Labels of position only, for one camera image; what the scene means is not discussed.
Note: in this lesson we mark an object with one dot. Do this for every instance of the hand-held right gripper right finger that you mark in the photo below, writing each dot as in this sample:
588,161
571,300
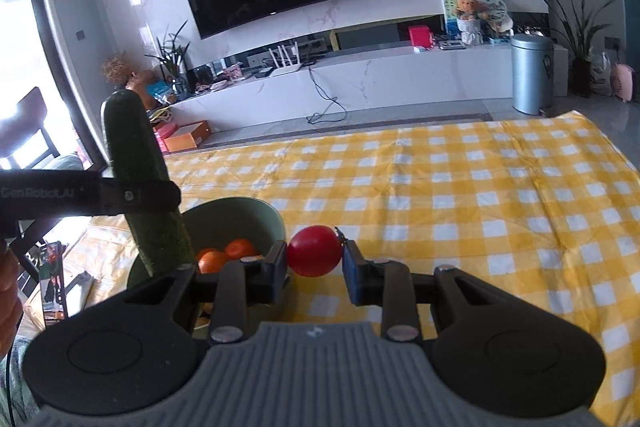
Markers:
352,276

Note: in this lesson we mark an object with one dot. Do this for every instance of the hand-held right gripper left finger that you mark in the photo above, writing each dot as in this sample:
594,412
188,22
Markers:
277,268

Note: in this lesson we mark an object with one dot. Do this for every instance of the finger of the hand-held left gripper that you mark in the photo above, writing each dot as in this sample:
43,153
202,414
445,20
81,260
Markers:
140,196

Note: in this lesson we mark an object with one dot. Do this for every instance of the red cherry tomato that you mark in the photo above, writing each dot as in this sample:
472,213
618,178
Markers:
315,251

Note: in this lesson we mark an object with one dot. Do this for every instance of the orange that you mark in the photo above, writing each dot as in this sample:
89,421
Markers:
212,262
240,248

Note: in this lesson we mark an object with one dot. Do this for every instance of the green cucumber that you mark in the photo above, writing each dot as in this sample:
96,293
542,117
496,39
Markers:
135,137

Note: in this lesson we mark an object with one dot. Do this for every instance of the green colander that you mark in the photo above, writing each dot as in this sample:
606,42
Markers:
225,219

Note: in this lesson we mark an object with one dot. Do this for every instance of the person's left hand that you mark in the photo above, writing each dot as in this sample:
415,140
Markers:
9,297

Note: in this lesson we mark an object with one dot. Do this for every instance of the pink cardboard box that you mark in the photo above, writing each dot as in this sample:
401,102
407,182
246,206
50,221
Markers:
162,139

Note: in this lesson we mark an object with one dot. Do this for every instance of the dark wooden chair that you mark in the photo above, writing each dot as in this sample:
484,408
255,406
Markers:
27,127

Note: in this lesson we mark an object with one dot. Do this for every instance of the orange cardboard box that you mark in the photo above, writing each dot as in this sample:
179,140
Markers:
187,137

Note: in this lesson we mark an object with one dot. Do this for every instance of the gold round vase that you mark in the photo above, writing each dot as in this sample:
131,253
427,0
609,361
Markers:
140,89

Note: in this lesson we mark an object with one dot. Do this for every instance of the blue snack bag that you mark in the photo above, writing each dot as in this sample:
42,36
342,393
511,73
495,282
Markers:
159,89

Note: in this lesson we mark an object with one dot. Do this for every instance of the yellow checkered tablecloth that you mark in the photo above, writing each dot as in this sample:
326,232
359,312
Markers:
450,207

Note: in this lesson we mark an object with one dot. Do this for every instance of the dried flower bunch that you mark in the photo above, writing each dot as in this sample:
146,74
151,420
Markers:
116,68

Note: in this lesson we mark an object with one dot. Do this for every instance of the potted plant in glass vase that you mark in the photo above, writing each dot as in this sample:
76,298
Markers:
170,57

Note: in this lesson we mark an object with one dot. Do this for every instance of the teal plaid blanket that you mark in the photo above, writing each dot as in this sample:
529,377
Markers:
15,382

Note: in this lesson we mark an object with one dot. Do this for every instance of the white router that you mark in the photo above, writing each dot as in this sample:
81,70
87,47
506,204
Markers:
285,68

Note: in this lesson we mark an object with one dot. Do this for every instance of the white marble tv console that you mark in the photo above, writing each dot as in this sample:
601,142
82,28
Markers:
400,82

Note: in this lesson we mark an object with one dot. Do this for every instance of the red box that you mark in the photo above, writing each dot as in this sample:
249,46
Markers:
420,36

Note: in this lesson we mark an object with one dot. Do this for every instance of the silver trash can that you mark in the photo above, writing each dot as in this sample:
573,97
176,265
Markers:
531,74

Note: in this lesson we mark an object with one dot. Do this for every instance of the blue green picture card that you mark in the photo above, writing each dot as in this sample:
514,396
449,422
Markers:
450,14

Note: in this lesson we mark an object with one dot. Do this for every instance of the brown teddy bear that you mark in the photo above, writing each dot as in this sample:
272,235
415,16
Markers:
471,7

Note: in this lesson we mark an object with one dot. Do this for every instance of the round paper fan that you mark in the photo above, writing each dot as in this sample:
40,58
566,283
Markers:
497,9

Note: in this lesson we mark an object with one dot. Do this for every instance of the white plastic bag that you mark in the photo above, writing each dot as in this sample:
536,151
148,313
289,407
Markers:
601,74

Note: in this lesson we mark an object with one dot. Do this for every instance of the tall leafy potted plant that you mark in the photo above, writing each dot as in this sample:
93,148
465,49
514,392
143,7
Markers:
580,37

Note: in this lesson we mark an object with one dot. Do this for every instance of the pink pig-shaped appliance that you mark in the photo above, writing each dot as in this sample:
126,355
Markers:
624,82

